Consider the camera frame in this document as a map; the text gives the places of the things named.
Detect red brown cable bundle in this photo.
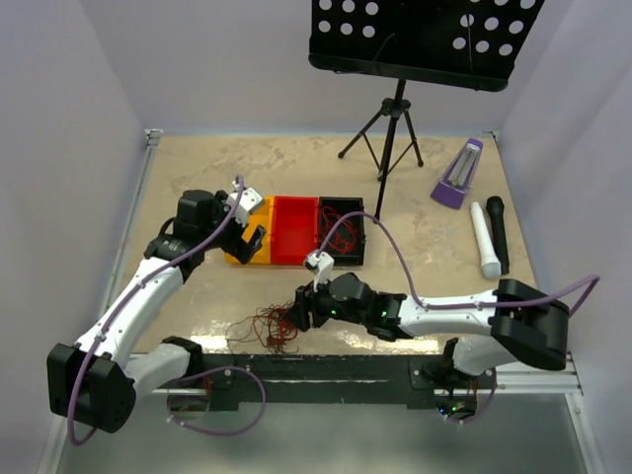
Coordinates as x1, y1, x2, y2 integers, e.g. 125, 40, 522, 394
224, 297, 302, 355

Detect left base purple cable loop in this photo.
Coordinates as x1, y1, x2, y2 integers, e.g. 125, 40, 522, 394
165, 364, 268, 436

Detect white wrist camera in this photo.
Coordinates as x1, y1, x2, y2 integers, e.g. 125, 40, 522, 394
225, 187, 265, 227
303, 250, 335, 292

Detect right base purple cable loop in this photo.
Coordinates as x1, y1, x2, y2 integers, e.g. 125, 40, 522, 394
443, 369, 503, 426

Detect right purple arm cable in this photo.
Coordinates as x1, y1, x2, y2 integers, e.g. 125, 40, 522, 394
315, 210, 602, 317

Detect orange plastic bin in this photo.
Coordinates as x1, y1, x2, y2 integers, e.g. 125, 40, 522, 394
223, 195, 277, 268

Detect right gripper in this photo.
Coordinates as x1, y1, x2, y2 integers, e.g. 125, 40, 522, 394
282, 271, 368, 332

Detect white microphone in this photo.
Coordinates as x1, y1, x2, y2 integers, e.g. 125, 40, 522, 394
470, 201, 502, 279

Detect aluminium frame rail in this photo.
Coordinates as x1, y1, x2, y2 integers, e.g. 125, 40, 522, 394
60, 351, 586, 396

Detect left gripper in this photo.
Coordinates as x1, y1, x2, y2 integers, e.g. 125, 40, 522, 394
199, 191, 265, 264

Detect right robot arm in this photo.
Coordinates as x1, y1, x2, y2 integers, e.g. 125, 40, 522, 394
285, 273, 570, 388

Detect black microphone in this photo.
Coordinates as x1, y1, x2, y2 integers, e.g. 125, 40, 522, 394
486, 196, 510, 276

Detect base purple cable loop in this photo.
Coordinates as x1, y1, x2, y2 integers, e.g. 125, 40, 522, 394
443, 369, 503, 426
165, 364, 268, 436

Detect black plastic bin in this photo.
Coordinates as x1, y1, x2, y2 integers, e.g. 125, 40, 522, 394
318, 197, 366, 267

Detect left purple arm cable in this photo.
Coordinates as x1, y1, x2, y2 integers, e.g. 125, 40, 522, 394
66, 174, 247, 447

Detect red plastic bin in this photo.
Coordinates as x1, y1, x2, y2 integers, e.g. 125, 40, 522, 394
271, 196, 318, 266

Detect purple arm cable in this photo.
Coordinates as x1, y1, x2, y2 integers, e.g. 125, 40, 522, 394
315, 210, 602, 317
66, 174, 247, 447

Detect purple metronome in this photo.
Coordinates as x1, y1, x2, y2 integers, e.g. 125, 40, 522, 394
431, 138, 484, 210

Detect black music stand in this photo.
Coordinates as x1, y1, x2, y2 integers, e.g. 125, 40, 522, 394
307, 0, 546, 225

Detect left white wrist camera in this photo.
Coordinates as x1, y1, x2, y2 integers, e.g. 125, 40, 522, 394
225, 187, 265, 227

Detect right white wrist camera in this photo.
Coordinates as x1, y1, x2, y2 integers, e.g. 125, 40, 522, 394
303, 250, 335, 292

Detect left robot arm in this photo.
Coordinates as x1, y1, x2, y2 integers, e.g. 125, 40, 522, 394
46, 182, 266, 434

